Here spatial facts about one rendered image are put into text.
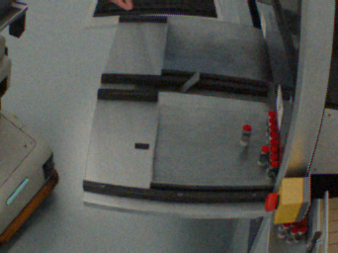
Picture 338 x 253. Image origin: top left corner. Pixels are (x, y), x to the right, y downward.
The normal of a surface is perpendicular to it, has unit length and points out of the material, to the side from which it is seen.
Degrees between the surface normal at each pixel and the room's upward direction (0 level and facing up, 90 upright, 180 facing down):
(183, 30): 0
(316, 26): 90
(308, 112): 90
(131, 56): 0
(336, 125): 90
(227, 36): 0
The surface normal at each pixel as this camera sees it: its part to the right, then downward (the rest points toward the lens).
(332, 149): -0.06, 0.69
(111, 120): 0.05, -0.73
